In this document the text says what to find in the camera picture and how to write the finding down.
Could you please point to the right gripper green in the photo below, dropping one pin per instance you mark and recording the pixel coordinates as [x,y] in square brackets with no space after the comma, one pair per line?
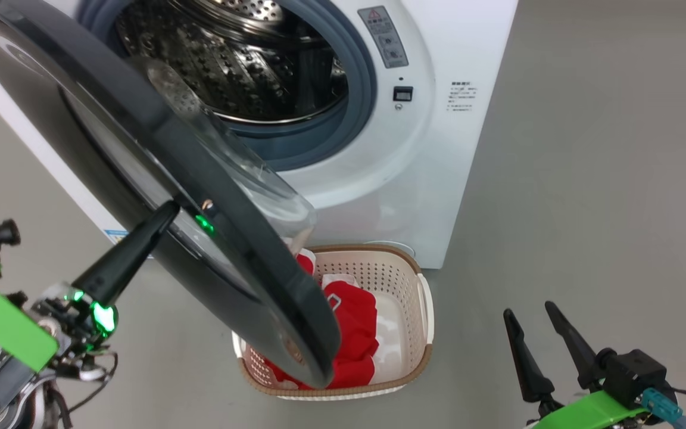
[587,414]

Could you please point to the black round glass washer door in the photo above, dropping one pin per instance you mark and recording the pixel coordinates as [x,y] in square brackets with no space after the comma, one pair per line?
[111,119]

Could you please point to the cream perforated basket brown rim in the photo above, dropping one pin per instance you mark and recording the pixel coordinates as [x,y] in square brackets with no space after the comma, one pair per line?
[414,351]

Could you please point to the white front-load washing machine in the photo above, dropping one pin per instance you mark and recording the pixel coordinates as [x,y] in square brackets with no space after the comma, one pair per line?
[468,179]

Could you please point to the black rectangular block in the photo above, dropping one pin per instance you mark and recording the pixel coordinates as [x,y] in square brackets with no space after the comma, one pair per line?
[403,94]

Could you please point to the blue energy label sticker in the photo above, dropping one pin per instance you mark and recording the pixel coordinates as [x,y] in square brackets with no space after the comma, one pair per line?
[115,236]

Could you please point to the round white drain cover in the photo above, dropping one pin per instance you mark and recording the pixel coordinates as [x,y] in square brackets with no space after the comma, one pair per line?
[393,245]

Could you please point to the grey warning label plate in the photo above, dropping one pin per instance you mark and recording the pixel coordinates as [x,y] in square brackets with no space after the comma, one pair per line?
[383,37]

